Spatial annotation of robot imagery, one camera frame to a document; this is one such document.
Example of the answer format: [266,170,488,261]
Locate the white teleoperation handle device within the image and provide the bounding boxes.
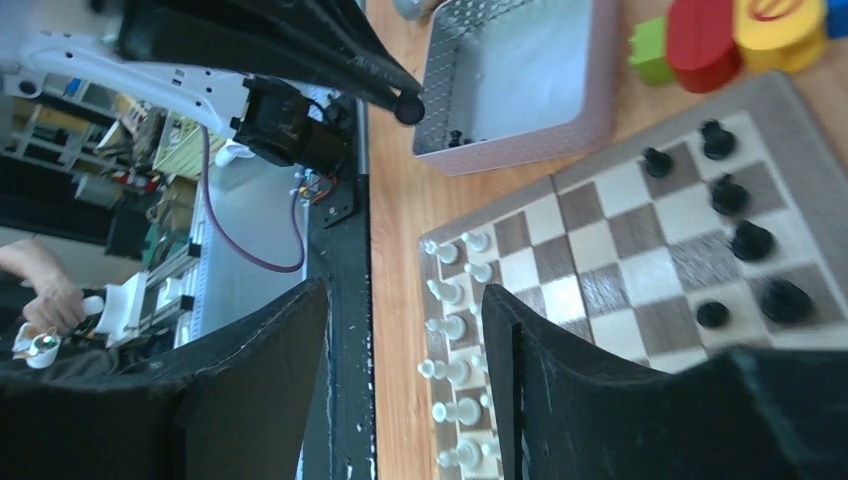
[11,271,149,369]

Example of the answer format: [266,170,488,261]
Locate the grey toy microphone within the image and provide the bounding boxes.
[392,0,443,21]

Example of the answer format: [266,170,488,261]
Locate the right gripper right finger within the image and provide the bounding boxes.
[482,284,847,479]

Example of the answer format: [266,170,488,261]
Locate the blue small block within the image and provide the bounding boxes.
[826,0,848,39]

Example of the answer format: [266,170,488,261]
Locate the wooden chess board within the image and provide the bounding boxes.
[418,72,847,479]

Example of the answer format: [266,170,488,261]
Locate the yellow round sign block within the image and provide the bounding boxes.
[733,0,828,73]

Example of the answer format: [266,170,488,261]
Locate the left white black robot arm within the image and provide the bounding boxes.
[1,1,425,174]

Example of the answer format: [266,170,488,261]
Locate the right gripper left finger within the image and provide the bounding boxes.
[1,278,328,479]

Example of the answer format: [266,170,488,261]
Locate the operator hand in background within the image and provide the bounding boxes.
[22,274,86,332]

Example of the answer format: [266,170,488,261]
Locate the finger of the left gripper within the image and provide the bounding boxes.
[116,0,425,125]

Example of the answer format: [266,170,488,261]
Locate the red round block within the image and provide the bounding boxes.
[666,0,742,94]

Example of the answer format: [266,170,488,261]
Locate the green small block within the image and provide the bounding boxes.
[628,16,675,86]

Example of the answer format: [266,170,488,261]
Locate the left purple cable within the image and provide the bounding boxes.
[200,129,307,274]

